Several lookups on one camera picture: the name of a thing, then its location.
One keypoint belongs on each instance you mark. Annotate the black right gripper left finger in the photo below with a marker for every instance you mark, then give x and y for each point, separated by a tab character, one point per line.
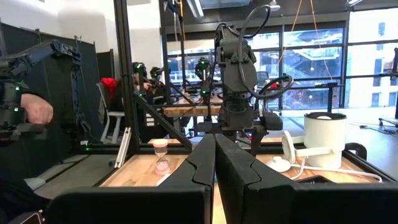
196	174

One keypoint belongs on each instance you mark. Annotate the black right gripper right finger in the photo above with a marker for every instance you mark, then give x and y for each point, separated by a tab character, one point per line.
236	174

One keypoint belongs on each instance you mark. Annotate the black background robot arm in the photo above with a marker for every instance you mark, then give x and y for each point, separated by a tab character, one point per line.
202	77

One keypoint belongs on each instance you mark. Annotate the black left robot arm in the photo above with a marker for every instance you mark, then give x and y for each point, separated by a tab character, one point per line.
231	62

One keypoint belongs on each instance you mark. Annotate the white office chair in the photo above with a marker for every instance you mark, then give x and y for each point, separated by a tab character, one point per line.
113	115

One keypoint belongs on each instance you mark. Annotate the wooden background table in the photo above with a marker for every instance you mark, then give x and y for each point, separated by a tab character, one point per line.
186	110

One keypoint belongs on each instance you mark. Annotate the silver aluminium extrusion bar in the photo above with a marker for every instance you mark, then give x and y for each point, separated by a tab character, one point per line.
122	149

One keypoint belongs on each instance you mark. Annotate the round white disc charger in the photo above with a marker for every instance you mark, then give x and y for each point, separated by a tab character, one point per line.
325	140

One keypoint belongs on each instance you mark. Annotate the black room divider panel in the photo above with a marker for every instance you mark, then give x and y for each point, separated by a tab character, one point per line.
93	62

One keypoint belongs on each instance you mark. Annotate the person's hand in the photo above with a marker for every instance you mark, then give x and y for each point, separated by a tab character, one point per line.
37	109

